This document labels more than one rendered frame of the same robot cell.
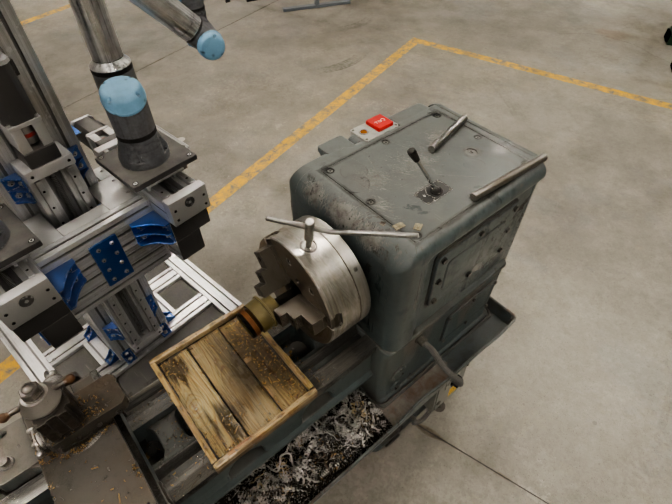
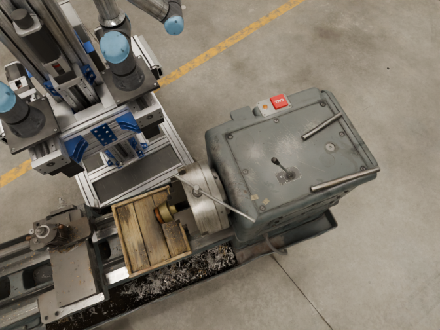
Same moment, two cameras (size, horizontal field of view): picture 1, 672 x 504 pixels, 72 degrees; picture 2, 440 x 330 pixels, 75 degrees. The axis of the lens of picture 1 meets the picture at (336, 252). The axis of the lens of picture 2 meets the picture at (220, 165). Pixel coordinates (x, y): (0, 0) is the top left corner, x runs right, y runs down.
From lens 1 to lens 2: 0.55 m
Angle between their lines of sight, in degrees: 22
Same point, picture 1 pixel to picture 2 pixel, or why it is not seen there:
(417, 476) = (254, 274)
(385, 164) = (267, 141)
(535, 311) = (368, 203)
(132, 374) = (119, 174)
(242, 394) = (153, 240)
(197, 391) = (131, 230)
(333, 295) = (203, 224)
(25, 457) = not seen: hidden behind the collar
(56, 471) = (55, 258)
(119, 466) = (83, 266)
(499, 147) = (352, 148)
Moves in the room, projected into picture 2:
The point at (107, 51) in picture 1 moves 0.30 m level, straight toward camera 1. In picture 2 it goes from (108, 13) to (107, 71)
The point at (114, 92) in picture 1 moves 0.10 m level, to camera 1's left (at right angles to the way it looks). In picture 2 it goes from (108, 46) to (86, 40)
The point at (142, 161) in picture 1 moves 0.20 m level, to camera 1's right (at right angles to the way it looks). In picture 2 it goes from (124, 86) to (164, 97)
